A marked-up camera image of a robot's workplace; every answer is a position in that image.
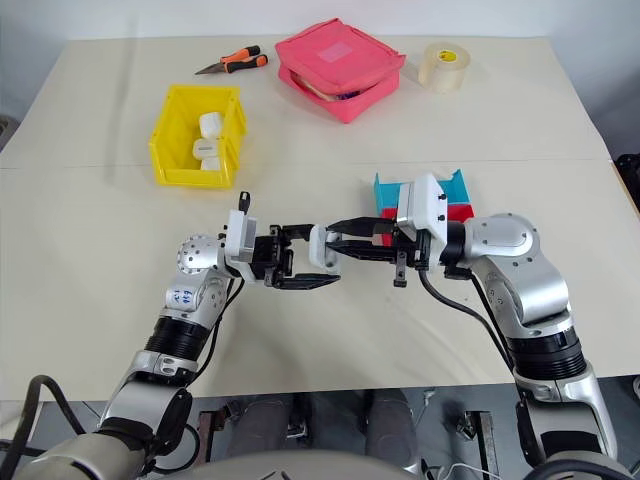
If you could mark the orange and black pliers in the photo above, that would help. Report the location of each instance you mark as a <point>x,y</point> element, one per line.
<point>240,55</point>

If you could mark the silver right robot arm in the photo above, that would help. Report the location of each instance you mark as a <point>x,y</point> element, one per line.
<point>525,285</point>

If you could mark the small white block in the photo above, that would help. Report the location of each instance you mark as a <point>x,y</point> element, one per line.
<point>320,250</point>

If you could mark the translucent tape roll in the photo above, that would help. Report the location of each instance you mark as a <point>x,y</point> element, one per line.
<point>445,70</point>

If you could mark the grey rounded shape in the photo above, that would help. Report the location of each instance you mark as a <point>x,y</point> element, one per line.
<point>260,425</point>
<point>392,425</point>

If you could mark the teal and red tray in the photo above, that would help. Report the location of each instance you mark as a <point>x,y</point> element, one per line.
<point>387,195</point>

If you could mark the pink fabric zip bag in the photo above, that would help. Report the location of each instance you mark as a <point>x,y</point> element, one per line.
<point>340,55</point>

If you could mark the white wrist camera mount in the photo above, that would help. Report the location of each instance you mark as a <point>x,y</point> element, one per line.
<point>236,240</point>
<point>427,205</point>

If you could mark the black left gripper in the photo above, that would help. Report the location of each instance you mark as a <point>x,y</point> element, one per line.
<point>265,255</point>

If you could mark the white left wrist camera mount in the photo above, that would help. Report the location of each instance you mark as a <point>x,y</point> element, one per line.
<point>236,240</point>

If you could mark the yellow plastic bin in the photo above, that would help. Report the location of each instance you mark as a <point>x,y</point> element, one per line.
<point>165,140</point>

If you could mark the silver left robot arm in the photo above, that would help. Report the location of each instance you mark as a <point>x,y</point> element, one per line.
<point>185,300</point>

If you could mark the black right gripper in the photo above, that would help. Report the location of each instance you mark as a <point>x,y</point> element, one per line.
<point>412,250</point>

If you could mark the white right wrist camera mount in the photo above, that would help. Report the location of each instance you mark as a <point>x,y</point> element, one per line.
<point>427,205</point>

